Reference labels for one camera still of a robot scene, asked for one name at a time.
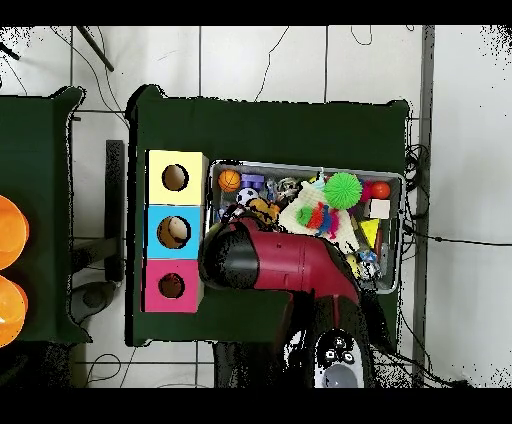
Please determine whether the cream yellow cloth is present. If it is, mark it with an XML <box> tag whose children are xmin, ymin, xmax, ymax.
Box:
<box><xmin>278</xmin><ymin>179</ymin><xmax>361</xmax><ymax>253</ymax></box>

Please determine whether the orange basketball toy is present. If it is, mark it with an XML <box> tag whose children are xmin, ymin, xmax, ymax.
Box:
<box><xmin>218</xmin><ymin>168</ymin><xmax>243</xmax><ymax>193</ymax></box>

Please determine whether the green spiky ball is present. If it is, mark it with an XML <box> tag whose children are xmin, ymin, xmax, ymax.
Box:
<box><xmin>323</xmin><ymin>171</ymin><xmax>363</xmax><ymax>211</ymax></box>

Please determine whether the wooden box with three holes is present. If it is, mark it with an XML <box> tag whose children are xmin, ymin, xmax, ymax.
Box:
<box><xmin>142</xmin><ymin>148</ymin><xmax>211</xmax><ymax>314</ymax></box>

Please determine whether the clear mesh bin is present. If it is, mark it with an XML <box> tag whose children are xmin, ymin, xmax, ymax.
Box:
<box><xmin>203</xmin><ymin>162</ymin><xmax>404</xmax><ymax>296</ymax></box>

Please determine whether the black and white soccer ball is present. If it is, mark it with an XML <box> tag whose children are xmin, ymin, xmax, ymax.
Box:
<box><xmin>236</xmin><ymin>187</ymin><xmax>260</xmax><ymax>206</ymax></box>

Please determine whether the multicolour spiky caterpillar toy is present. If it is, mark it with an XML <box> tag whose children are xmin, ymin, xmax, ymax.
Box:
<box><xmin>294</xmin><ymin>201</ymin><xmax>341</xmax><ymax>239</ymax></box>

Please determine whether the dark green table cloth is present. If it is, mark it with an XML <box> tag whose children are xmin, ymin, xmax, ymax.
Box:
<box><xmin>126</xmin><ymin>83</ymin><xmax>411</xmax><ymax>353</ymax></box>

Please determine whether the yellow triangular block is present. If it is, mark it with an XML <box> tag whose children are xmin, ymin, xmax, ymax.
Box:
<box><xmin>359</xmin><ymin>218</ymin><xmax>382</xmax><ymax>249</ymax></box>

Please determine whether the plain wooden block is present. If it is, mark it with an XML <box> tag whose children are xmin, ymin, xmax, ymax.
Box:
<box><xmin>368</xmin><ymin>199</ymin><xmax>392</xmax><ymax>221</ymax></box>

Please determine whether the small orange ball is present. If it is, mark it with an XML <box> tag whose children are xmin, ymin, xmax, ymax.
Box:
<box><xmin>371</xmin><ymin>181</ymin><xmax>393</xmax><ymax>201</ymax></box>

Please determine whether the black upright panel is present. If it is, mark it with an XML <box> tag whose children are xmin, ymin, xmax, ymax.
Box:
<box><xmin>105</xmin><ymin>139</ymin><xmax>126</xmax><ymax>283</ymax></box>

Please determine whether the grey floor stand base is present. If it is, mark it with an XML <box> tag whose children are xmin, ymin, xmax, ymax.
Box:
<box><xmin>70</xmin><ymin>238</ymin><xmax>119</xmax><ymax>325</ymax></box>

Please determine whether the dark green covered side table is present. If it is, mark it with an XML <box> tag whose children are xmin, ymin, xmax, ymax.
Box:
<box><xmin>0</xmin><ymin>86</ymin><xmax>85</xmax><ymax>345</ymax></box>

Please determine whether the black rod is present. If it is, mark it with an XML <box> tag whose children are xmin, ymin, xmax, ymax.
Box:
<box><xmin>0</xmin><ymin>41</ymin><xmax>21</xmax><ymax>62</ymax></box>
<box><xmin>75</xmin><ymin>26</ymin><xmax>116</xmax><ymax>73</ymax></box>

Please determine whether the orange round bowl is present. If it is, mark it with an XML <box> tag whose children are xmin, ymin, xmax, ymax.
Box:
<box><xmin>0</xmin><ymin>195</ymin><xmax>31</xmax><ymax>271</ymax></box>
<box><xmin>0</xmin><ymin>275</ymin><xmax>29</xmax><ymax>349</ymax></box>

